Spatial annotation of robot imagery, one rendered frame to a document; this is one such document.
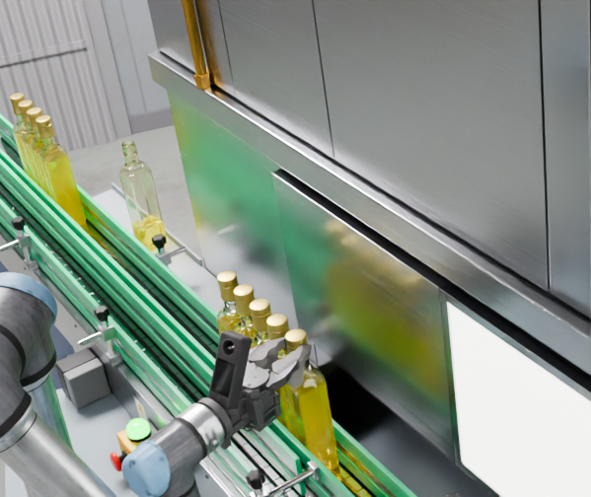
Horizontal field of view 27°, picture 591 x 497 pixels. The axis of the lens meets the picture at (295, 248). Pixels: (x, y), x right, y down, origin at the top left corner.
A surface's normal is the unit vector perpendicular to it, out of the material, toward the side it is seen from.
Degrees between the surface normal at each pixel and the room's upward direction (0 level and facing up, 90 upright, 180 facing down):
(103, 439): 0
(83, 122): 90
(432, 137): 90
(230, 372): 58
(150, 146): 0
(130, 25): 90
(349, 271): 90
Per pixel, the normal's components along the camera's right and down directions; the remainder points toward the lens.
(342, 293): -0.84, 0.38
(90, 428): -0.14, -0.83
